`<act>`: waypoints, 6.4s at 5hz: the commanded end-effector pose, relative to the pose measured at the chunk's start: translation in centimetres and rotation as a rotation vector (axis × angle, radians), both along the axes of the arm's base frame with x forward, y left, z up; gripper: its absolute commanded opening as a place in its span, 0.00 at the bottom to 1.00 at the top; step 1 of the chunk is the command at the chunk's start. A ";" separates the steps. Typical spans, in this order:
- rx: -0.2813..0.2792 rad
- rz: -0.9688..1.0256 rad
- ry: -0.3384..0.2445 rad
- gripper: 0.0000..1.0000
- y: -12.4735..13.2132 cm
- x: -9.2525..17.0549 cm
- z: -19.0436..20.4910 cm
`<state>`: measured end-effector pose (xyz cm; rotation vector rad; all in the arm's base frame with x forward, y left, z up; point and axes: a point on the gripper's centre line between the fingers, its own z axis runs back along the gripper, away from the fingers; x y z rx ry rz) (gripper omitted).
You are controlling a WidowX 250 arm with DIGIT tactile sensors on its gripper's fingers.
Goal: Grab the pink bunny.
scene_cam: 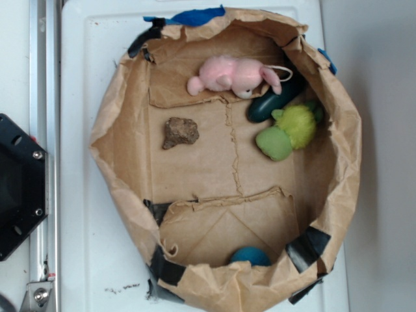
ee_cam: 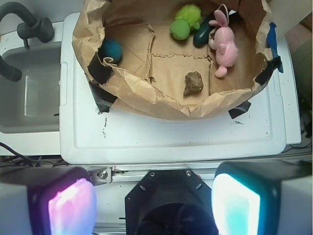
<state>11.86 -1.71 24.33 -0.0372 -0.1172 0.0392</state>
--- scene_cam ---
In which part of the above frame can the green fuzzy plush toy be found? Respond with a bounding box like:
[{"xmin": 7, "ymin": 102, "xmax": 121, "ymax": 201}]
[{"xmin": 255, "ymin": 101, "xmax": 324, "ymax": 161}]

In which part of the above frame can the aluminium extrusion rail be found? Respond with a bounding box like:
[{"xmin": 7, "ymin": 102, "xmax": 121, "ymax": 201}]
[{"xmin": 29, "ymin": 1, "xmax": 64, "ymax": 311}]

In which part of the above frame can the dark green oblong toy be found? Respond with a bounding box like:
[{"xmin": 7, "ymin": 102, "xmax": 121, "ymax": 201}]
[{"xmin": 247, "ymin": 76, "xmax": 306, "ymax": 123}]

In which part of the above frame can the blue ball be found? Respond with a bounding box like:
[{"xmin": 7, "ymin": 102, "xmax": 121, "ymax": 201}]
[{"xmin": 229, "ymin": 246, "xmax": 271, "ymax": 267}]

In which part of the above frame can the brown rock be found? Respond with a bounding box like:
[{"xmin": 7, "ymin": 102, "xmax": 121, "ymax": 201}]
[{"xmin": 162, "ymin": 117, "xmax": 200, "ymax": 150}]

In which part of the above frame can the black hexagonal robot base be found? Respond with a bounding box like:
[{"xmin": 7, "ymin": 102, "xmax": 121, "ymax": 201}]
[{"xmin": 0, "ymin": 114, "xmax": 47, "ymax": 261}]

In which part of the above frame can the pink plush bunny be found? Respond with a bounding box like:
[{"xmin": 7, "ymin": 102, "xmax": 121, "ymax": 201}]
[{"xmin": 187, "ymin": 55, "xmax": 293, "ymax": 99}]

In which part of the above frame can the metal corner bracket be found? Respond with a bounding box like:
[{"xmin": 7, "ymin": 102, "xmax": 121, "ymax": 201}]
[{"xmin": 19, "ymin": 281, "xmax": 55, "ymax": 312}]

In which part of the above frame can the brown paper bag container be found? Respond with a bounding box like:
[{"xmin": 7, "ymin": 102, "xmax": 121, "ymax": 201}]
[{"xmin": 90, "ymin": 8, "xmax": 361, "ymax": 311}]

